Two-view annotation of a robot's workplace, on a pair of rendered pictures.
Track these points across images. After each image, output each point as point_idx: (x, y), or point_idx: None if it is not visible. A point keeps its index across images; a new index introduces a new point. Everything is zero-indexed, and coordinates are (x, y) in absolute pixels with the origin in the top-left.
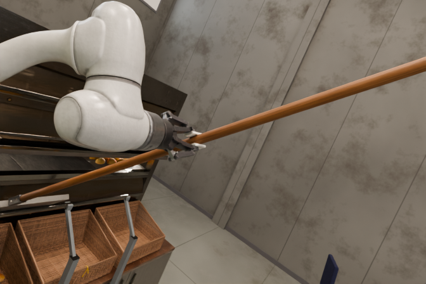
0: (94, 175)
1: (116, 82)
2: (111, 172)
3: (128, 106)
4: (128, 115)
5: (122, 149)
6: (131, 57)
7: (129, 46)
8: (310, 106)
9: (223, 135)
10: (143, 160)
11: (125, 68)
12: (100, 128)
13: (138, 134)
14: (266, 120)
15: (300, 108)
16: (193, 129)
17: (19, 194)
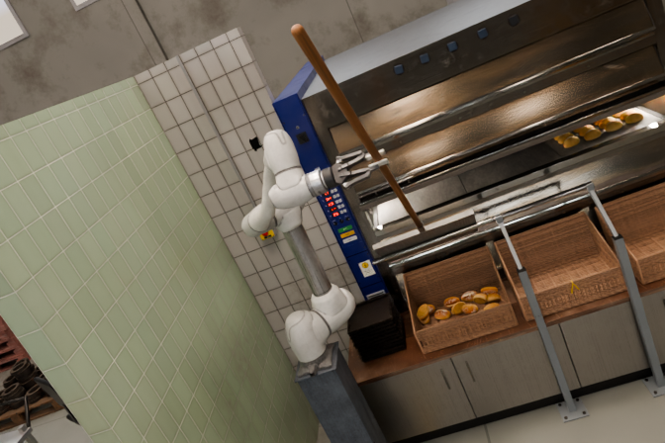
0: (399, 199)
1: (277, 176)
2: (398, 194)
3: (285, 184)
4: (287, 188)
5: (301, 202)
6: (276, 160)
7: (273, 155)
8: (350, 122)
9: (370, 152)
10: (388, 181)
11: (277, 167)
12: (278, 201)
13: (299, 192)
14: (359, 136)
15: (351, 125)
16: None
17: None
